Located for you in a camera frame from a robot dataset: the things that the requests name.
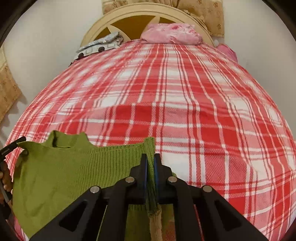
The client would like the green striped knit sweater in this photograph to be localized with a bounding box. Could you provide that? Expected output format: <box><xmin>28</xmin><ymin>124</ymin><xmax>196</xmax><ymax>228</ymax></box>
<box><xmin>11</xmin><ymin>129</ymin><xmax>178</xmax><ymax>241</ymax></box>

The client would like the beige curtain at left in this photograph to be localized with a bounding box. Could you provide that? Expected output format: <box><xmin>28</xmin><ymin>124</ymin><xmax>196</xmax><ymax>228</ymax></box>
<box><xmin>0</xmin><ymin>46</ymin><xmax>22</xmax><ymax>121</ymax></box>

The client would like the red white plaid bedspread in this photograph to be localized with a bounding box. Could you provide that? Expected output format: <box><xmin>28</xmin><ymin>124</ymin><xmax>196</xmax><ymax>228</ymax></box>
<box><xmin>8</xmin><ymin>40</ymin><xmax>295</xmax><ymax>240</ymax></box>

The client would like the grey white patterned pillow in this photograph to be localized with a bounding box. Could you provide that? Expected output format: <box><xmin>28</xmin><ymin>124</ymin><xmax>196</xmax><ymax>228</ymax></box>
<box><xmin>73</xmin><ymin>32</ymin><xmax>123</xmax><ymax>61</ymax></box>

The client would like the pink cloth beside bed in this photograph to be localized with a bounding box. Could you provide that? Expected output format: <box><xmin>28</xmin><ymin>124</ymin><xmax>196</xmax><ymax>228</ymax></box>
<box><xmin>216</xmin><ymin>44</ymin><xmax>238</xmax><ymax>63</ymax></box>

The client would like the pink floral pillow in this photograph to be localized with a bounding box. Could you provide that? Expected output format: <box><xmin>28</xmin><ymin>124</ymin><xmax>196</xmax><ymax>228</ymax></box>
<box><xmin>140</xmin><ymin>23</ymin><xmax>203</xmax><ymax>45</ymax></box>

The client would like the cream wooden headboard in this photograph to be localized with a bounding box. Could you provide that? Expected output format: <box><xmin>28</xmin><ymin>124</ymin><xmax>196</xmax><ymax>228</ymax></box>
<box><xmin>80</xmin><ymin>3</ymin><xmax>214</xmax><ymax>46</ymax></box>

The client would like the beige curtain behind headboard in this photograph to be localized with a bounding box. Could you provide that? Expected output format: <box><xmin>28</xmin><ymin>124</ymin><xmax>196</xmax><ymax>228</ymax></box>
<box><xmin>101</xmin><ymin>0</ymin><xmax>225</xmax><ymax>38</ymax></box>

